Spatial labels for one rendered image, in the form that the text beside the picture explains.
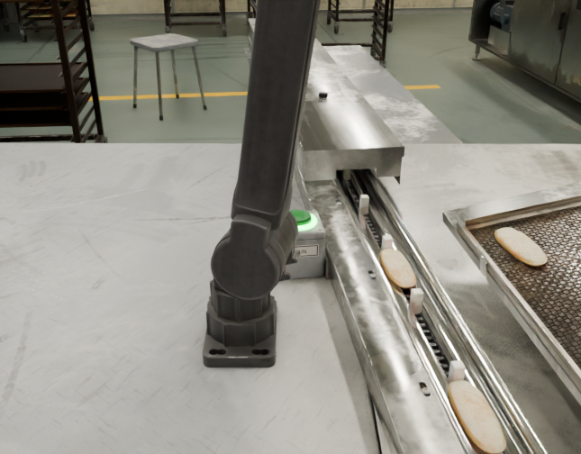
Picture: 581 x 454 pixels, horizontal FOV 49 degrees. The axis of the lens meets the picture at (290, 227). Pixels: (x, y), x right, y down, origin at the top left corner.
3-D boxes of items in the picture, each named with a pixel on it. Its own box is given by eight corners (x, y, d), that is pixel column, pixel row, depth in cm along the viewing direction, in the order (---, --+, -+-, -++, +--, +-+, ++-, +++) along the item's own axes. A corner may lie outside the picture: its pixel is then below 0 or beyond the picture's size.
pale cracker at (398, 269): (375, 251, 92) (375, 245, 92) (400, 249, 92) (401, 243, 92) (394, 290, 83) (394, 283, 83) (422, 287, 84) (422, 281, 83)
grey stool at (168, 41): (207, 109, 425) (204, 40, 403) (160, 121, 403) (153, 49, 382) (177, 97, 448) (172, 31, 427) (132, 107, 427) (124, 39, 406)
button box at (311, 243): (269, 273, 99) (268, 209, 94) (319, 269, 100) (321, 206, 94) (276, 303, 92) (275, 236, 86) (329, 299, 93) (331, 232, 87)
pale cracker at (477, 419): (440, 384, 68) (440, 376, 67) (474, 380, 68) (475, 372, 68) (476, 458, 59) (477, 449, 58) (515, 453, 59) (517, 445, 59)
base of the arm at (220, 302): (213, 307, 85) (202, 367, 74) (209, 256, 81) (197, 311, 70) (276, 307, 85) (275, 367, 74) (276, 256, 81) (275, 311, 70)
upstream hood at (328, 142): (248, 40, 221) (247, 14, 217) (299, 39, 223) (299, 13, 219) (302, 190, 112) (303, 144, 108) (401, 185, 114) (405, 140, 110)
